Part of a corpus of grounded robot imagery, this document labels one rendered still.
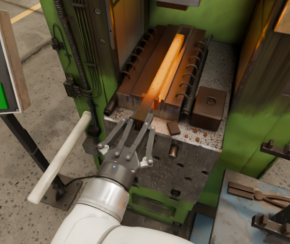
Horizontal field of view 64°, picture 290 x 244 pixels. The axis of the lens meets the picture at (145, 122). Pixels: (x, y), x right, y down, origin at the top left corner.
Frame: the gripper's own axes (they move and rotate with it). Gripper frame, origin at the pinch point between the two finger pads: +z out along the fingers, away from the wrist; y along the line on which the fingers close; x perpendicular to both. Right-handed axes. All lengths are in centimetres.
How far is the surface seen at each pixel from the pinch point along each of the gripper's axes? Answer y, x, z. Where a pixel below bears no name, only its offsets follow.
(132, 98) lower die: -7.4, -6.9, 9.5
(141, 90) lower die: -5.2, -5.0, 11.8
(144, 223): 0, -103, -1
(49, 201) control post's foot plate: -62, -103, -8
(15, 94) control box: -38.2, -3.0, -3.3
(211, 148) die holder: 19.2, -12.7, 3.7
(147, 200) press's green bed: -2, -87, 8
